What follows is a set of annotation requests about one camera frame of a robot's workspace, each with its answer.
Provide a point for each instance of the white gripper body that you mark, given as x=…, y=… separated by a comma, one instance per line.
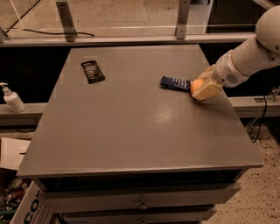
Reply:
x=225, y=72

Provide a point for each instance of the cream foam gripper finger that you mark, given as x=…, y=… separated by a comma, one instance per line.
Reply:
x=209, y=89
x=208, y=74

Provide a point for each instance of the orange fruit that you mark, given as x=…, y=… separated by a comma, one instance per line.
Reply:
x=195, y=85

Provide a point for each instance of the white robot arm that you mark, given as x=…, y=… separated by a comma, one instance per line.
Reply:
x=259, y=52

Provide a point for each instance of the blue rxbar blueberry bar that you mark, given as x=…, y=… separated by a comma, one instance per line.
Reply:
x=175, y=84

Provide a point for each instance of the black rxbar chocolate bar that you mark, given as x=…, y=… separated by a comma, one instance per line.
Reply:
x=92, y=71

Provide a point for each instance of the grey drawer cabinet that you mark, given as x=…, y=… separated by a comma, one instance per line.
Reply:
x=125, y=151

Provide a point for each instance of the white pump lotion bottle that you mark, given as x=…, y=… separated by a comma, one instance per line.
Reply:
x=12, y=99

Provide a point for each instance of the white cardboard box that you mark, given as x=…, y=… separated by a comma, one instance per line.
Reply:
x=31, y=209

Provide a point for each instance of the metal guard rail frame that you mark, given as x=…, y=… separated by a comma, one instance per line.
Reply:
x=128, y=22

